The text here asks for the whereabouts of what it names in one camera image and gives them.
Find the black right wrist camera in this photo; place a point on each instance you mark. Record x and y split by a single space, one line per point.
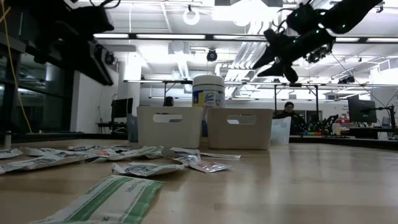
276 37

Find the person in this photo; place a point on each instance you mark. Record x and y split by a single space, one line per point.
168 101
289 110

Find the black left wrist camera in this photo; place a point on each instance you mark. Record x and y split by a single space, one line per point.
90 20

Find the small white cylinder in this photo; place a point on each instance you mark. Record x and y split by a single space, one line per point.
7 140

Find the clear plastic bin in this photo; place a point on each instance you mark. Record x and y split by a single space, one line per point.
281 130

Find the white cup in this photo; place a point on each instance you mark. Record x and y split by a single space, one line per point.
336 128

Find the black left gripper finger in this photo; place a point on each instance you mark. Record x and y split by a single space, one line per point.
90 59

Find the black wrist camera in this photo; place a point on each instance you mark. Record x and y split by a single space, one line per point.
276 37
90 20

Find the black computer monitor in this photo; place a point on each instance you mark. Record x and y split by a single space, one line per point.
362 110
122 109

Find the disinfecting wipes canister white lid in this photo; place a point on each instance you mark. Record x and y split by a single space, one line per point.
208 88

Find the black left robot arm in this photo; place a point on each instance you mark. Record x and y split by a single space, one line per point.
31 15

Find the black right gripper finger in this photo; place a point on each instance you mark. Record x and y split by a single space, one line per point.
268 59
280 71

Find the white plastic bin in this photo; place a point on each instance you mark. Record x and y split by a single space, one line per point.
186 133

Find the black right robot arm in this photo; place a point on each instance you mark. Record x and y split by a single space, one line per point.
351 12

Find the round ceiling lamp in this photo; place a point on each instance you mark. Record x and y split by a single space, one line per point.
191 16

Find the black ceiling spotlight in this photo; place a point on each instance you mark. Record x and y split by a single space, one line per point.
346 80
111 59
314 57
212 55

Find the grey plastic bin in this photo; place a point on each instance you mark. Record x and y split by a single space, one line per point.
239 137

